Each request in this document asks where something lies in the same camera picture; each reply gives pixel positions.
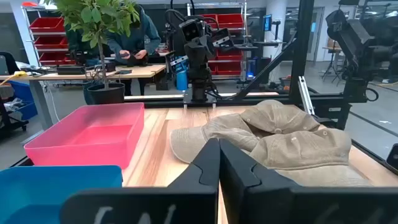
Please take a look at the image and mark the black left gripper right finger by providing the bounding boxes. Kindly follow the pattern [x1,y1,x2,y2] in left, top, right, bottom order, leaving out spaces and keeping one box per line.
[220,138,398,224]

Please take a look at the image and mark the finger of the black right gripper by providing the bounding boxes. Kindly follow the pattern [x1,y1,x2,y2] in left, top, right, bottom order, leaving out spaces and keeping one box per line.
[201,36,214,58]
[190,38,203,60]

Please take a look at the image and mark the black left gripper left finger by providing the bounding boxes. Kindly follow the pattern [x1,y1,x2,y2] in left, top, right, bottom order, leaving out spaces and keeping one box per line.
[60,138,220,224]

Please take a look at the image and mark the beige baseball cap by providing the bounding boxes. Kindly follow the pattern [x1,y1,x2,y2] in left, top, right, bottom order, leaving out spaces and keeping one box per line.
[239,99,322,137]
[248,127,374,187]
[169,113,261,165]

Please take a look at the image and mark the red storage bin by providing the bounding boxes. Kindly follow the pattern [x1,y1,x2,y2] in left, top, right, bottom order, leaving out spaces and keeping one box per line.
[29,17,66,34]
[200,14,218,29]
[215,49,244,61]
[216,13,245,30]
[38,52,76,66]
[207,62,244,76]
[33,35,70,50]

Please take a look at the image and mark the blue cylindrical bottle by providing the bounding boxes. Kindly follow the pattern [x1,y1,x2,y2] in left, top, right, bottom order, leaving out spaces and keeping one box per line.
[175,69,188,92]

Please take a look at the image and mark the small lit computer monitor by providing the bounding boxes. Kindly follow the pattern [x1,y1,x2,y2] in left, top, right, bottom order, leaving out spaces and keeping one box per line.
[262,13,273,32]

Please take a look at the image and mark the person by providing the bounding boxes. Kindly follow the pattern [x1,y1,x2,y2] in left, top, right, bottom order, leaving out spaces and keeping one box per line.
[104,4,162,97]

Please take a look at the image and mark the wooden top desk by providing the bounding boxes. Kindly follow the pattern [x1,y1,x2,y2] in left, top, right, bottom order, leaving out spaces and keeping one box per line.
[0,63,167,131]

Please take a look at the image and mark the green potted plant black pot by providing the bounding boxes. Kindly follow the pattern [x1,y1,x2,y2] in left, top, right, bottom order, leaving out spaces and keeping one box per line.
[43,0,141,105]

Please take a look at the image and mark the pink plastic bin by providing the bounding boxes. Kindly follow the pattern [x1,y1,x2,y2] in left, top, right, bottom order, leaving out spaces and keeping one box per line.
[24,102,146,170]

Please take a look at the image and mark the flat black desk device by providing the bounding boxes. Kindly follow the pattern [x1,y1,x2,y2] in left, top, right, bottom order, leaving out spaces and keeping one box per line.
[56,65,86,76]

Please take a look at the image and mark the blue plastic bin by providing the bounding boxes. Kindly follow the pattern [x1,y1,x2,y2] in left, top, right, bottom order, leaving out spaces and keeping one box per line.
[0,165,123,224]

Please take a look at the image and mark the white metal shelf rack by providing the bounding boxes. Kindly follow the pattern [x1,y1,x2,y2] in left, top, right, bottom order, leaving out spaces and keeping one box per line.
[21,2,76,68]

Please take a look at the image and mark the blue plastic crate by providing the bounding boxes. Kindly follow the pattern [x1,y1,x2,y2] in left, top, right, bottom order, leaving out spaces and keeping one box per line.
[7,80,39,121]

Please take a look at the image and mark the black office chair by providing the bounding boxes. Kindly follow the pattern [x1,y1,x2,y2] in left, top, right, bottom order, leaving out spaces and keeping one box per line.
[0,51,21,76]

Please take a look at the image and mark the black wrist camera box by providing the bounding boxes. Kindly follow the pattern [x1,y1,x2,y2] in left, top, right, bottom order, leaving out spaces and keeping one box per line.
[179,19,205,43]

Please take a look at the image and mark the silver wire shelf rack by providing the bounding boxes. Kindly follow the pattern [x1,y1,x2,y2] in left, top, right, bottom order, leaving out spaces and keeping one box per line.
[186,2,249,80]

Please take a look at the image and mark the black metal table frame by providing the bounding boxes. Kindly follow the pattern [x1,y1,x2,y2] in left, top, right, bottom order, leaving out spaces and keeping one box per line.
[124,0,398,175]

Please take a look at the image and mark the silver aluminium bracket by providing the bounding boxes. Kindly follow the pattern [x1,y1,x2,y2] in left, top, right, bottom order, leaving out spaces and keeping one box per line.
[297,75,316,116]

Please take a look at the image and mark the black rounded camera housing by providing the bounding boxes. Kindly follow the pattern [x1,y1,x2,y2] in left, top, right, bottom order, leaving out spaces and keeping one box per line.
[386,143,398,170]

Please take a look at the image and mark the yellow cable plug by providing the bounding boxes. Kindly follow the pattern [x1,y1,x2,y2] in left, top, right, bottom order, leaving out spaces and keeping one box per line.
[0,70,29,86]

